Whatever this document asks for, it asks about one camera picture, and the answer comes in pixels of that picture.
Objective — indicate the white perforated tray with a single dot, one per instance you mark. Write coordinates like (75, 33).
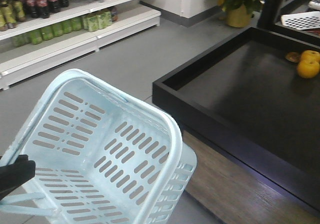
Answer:
(301, 21)

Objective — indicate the black wooden produce display stand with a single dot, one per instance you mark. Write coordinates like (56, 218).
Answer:
(245, 100)

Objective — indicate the dark cola bottles row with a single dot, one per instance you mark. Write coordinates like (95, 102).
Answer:
(43, 8)

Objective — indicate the olive bottles left shelf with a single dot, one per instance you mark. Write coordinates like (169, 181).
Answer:
(12, 12)

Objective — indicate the white supermarket shelving unit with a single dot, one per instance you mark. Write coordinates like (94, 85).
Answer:
(22, 62)

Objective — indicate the light blue plastic basket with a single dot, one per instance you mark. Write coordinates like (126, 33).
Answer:
(101, 156)

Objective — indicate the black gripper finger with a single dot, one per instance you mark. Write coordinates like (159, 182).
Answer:
(14, 175)

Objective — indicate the front yellow asian pear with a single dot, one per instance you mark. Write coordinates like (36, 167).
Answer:
(308, 69)

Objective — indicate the green juice bottles lower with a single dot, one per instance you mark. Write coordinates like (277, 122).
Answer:
(90, 22)

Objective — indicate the potted green plant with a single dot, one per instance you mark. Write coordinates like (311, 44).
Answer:
(239, 12)

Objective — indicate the rear yellow asian pear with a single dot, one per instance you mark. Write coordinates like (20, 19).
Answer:
(310, 55)

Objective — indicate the yellow asian pear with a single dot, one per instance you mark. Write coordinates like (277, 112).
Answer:
(308, 69)
(310, 55)

